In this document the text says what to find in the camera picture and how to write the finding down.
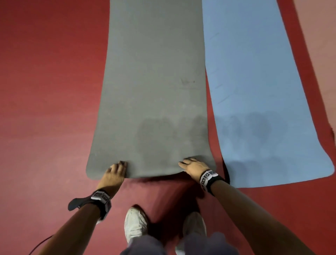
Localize person's left hand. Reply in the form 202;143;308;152
97;160;128;198

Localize person's right hand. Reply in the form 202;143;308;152
178;157;210;183

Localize green yoga mat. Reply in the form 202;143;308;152
86;0;217;180

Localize light blue yoga mat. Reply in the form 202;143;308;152
202;0;335;188

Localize peach yoga mat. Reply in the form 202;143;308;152
293;0;336;132

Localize person's left forearm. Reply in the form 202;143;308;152
39;204;102;255

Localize person's white shoe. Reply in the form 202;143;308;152
176;212;207;255
124;207;149;243

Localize black cable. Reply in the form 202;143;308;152
29;235;54;255

